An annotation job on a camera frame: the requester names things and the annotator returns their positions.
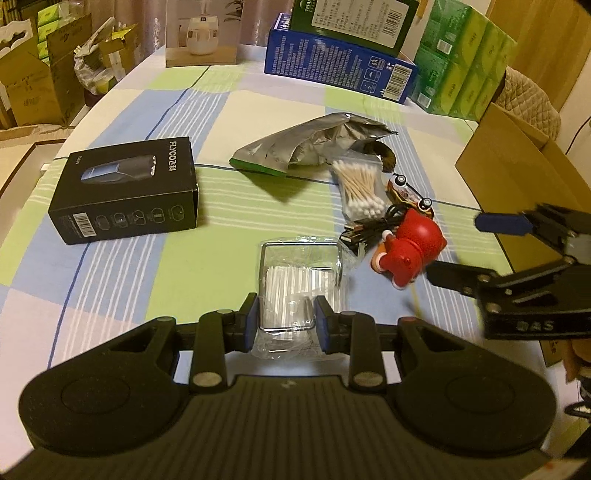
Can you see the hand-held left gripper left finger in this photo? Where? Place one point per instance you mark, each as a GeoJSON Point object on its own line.
{"type": "Point", "coordinates": [252, 321]}

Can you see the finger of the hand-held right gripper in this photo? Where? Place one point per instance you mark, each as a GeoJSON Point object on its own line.
{"type": "Point", "coordinates": [461, 276]}
{"type": "Point", "coordinates": [501, 224]}

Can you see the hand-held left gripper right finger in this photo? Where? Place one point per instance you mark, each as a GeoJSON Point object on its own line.
{"type": "Point", "coordinates": [321, 323]}

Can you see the clear bag of white sticks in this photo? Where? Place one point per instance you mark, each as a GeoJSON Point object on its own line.
{"type": "Point", "coordinates": [295, 281]}

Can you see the red toy figure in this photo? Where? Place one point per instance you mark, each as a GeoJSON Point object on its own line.
{"type": "Point", "coordinates": [415, 244]}

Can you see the cardboard box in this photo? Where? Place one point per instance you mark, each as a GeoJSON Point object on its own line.
{"type": "Point", "coordinates": [508, 152]}

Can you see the toy car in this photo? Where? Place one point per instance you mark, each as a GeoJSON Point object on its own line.
{"type": "Point", "coordinates": [406, 191]}

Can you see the cotton swab bag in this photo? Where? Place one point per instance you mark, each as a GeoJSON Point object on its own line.
{"type": "Point", "coordinates": [358, 189]}

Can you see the black shaver box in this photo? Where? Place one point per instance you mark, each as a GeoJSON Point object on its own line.
{"type": "Point", "coordinates": [124, 184]}

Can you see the plaid tablecloth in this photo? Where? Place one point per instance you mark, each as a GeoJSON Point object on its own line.
{"type": "Point", "coordinates": [138, 286]}

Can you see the beige quilted chair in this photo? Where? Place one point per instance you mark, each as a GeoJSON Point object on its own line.
{"type": "Point", "coordinates": [526, 97]}

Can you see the green tissue multipack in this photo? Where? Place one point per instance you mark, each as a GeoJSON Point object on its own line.
{"type": "Point", "coordinates": [457, 60]}

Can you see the silver foil bag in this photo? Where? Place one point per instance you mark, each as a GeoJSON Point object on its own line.
{"type": "Point", "coordinates": [277, 147]}

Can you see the wooden door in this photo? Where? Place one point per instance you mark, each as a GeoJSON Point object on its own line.
{"type": "Point", "coordinates": [545, 37]}

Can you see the blue printed box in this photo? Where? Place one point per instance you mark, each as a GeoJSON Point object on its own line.
{"type": "Point", "coordinates": [318, 60]}

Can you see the dark green box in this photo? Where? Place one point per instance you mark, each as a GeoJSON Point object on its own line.
{"type": "Point", "coordinates": [351, 23]}

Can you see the wooden framed tray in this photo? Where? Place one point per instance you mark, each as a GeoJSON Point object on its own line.
{"type": "Point", "coordinates": [32, 147]}

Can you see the humidifier picture box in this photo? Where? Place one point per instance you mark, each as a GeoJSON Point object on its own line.
{"type": "Point", "coordinates": [203, 37]}

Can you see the crumpled plastic bag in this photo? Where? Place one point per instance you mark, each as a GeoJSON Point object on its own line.
{"type": "Point", "coordinates": [92, 69]}

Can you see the small cardboard carton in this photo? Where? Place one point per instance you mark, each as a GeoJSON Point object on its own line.
{"type": "Point", "coordinates": [120, 50]}

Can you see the large cardboard carton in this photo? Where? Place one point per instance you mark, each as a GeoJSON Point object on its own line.
{"type": "Point", "coordinates": [32, 87]}

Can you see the stack of green packs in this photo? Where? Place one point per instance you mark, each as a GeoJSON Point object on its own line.
{"type": "Point", "coordinates": [51, 27]}

